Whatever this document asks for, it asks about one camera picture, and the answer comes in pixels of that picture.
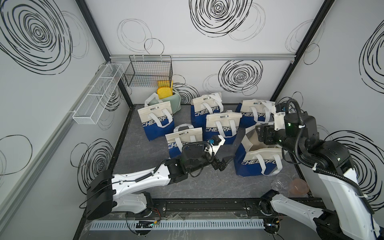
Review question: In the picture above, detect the white wire shelf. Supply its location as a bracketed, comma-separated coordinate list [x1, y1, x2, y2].
[73, 63, 123, 125]

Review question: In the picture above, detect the pink plastic cup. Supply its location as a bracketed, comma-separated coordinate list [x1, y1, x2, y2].
[289, 179, 310, 197]

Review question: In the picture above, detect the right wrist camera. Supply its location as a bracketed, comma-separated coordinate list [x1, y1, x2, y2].
[272, 104, 286, 131]

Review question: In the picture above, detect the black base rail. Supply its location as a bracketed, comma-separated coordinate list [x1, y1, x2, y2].
[153, 198, 279, 218]

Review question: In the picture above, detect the takeout bag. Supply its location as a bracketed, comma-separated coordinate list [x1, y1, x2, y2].
[203, 112, 242, 145]
[165, 124, 203, 158]
[234, 125, 283, 177]
[191, 93, 224, 128]
[138, 102, 175, 141]
[236, 99, 275, 128]

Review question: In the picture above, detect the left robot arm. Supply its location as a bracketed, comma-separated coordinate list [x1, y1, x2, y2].
[83, 136, 239, 220]

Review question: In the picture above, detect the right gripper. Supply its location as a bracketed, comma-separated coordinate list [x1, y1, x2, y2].
[254, 122, 300, 158]

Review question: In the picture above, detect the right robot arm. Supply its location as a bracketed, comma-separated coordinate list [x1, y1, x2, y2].
[255, 99, 384, 240]

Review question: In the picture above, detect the grey cable duct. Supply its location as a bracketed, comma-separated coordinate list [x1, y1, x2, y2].
[90, 219, 265, 231]

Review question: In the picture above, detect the black wire basket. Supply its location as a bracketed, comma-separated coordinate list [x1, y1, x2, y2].
[124, 55, 173, 88]

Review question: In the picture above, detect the clear plastic cup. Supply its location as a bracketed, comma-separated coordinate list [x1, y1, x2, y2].
[271, 174, 293, 192]

